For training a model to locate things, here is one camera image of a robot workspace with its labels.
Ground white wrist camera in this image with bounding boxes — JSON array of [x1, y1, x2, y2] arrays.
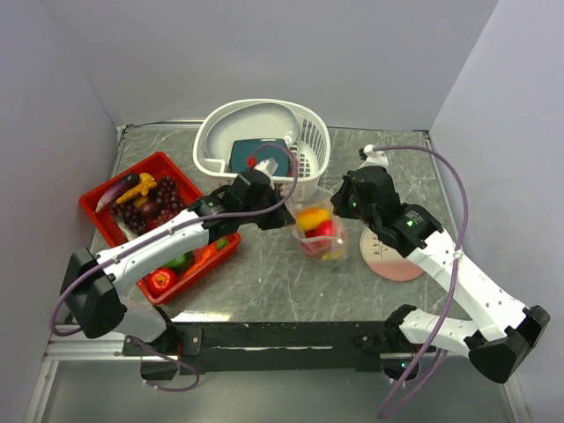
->
[[359, 145, 389, 168], [247, 156, 278, 176]]

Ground white oval plate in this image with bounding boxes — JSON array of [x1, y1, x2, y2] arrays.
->
[[203, 102, 299, 161]]

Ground orange carrot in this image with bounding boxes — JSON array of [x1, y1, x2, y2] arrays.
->
[[182, 237, 229, 278]]

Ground red plastic tray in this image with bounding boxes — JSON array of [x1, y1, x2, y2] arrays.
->
[[79, 152, 241, 306]]

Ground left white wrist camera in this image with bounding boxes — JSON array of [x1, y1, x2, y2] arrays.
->
[[247, 156, 278, 176]]

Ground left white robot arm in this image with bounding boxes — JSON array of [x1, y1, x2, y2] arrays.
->
[[58, 160, 294, 354]]

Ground black mounting base bar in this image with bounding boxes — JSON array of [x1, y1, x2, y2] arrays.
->
[[122, 321, 422, 381]]

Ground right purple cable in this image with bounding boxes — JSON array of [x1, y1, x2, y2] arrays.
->
[[374, 145, 467, 419]]

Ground orange ginger root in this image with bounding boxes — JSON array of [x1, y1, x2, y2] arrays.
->
[[115, 173, 158, 204]]

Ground white fish toy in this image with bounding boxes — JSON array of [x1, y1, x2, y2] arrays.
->
[[115, 219, 137, 241]]

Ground green bell pepper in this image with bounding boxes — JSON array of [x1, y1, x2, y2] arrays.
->
[[163, 251, 195, 273]]

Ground pink round plate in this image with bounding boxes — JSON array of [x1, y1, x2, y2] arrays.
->
[[360, 228, 424, 282]]

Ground teal square plate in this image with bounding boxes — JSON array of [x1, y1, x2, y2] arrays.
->
[[227, 138, 291, 177]]

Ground white plastic basket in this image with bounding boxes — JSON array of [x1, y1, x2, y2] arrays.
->
[[192, 99, 331, 203]]

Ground clear dotted zip bag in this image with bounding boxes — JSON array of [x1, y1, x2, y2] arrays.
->
[[291, 188, 346, 259]]

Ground purple grapes bunch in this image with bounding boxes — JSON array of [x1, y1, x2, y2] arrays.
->
[[110, 175, 186, 235]]

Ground yellow banana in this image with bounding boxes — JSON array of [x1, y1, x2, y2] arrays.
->
[[321, 249, 344, 261]]

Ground pink plate in basket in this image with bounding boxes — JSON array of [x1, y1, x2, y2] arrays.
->
[[288, 149, 300, 178]]

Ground purple eggplant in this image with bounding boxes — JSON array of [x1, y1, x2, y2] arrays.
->
[[95, 173, 140, 213]]

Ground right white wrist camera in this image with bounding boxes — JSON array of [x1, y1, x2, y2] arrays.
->
[[359, 145, 389, 168]]

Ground red round fruit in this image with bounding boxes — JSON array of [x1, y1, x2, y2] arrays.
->
[[305, 219, 335, 238]]

